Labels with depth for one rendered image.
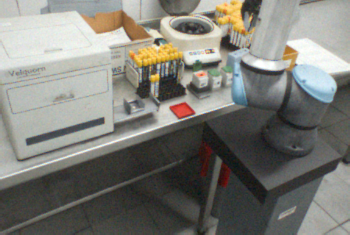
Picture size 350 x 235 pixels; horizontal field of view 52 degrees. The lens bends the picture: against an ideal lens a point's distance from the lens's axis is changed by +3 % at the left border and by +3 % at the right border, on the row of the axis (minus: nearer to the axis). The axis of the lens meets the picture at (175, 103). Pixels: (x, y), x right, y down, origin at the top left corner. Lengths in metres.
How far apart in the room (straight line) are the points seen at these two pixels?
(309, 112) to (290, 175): 0.18
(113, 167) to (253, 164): 1.00
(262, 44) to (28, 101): 0.61
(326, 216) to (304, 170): 1.24
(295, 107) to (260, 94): 0.10
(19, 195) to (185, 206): 0.85
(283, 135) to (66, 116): 0.61
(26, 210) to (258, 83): 1.21
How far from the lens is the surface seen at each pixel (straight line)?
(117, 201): 2.06
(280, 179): 0.99
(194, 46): 1.50
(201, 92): 1.32
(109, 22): 1.60
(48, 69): 0.94
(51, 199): 1.77
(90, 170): 1.85
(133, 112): 1.14
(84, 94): 1.01
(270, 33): 0.90
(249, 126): 1.11
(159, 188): 2.12
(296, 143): 1.06
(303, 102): 0.97
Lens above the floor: 1.63
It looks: 36 degrees down
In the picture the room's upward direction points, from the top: 6 degrees clockwise
